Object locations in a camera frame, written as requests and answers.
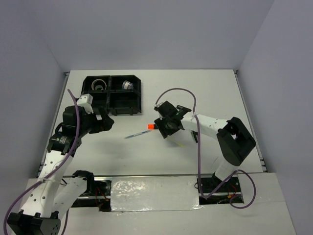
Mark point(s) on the silver foil covered panel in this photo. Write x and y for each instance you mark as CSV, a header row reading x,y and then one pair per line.
x,y
160,193

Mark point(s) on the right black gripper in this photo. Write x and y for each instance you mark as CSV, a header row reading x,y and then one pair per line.
x,y
160,123

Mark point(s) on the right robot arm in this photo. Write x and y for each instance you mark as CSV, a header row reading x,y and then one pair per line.
x,y
235,141

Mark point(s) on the large clear tape roll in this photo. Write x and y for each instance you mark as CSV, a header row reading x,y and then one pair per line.
x,y
98,82

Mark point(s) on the black four-compartment organizer tray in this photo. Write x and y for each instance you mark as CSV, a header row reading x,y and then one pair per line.
x,y
114,99

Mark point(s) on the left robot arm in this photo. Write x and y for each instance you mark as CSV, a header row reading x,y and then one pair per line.
x,y
45,207

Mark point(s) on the blue highlighter marker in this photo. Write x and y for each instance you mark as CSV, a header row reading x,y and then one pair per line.
x,y
195,136

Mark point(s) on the small clear tape roll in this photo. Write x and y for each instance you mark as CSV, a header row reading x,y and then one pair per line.
x,y
99,87

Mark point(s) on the yellow thin pen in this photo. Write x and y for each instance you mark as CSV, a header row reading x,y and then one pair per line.
x,y
177,143

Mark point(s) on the metal mounting rail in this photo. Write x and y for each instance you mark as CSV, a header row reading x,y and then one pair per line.
x,y
98,177

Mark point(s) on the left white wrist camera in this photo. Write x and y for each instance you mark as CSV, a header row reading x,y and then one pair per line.
x,y
85,101

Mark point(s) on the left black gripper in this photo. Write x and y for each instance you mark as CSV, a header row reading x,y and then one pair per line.
x,y
104,124

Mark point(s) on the blue ballpoint pen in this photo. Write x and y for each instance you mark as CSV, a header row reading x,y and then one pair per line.
x,y
137,134

